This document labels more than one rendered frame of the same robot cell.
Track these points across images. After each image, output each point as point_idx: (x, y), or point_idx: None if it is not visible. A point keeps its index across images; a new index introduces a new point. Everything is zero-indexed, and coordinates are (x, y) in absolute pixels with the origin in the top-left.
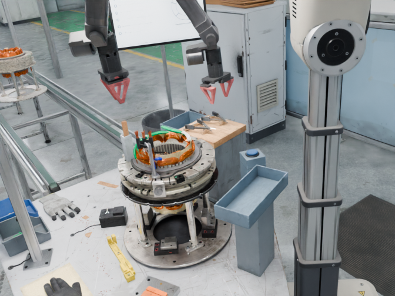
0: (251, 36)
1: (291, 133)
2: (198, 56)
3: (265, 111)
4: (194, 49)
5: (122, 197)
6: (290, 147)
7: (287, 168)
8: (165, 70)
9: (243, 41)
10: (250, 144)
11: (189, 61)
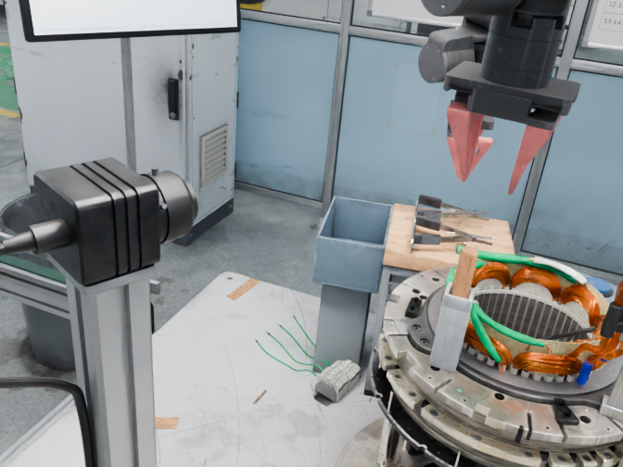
0: (196, 42)
1: (247, 219)
2: (468, 58)
3: (210, 183)
4: (463, 42)
5: (223, 452)
6: (261, 246)
7: (281, 284)
8: (129, 99)
9: (183, 50)
10: (188, 247)
11: (448, 71)
